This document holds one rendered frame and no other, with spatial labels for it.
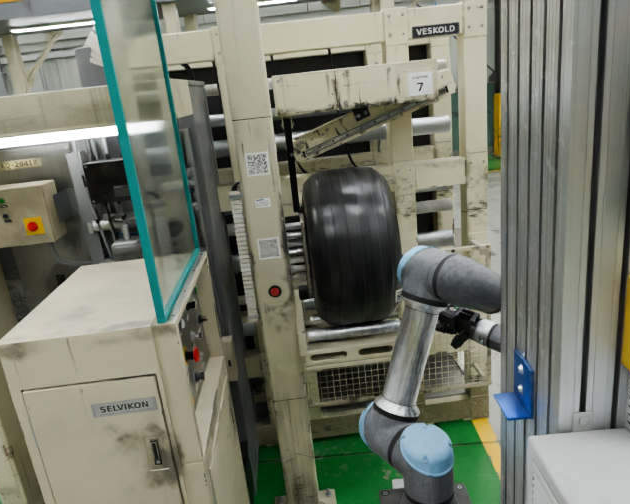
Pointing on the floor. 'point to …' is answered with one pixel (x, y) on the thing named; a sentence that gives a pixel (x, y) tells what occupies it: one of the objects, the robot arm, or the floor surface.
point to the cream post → (273, 322)
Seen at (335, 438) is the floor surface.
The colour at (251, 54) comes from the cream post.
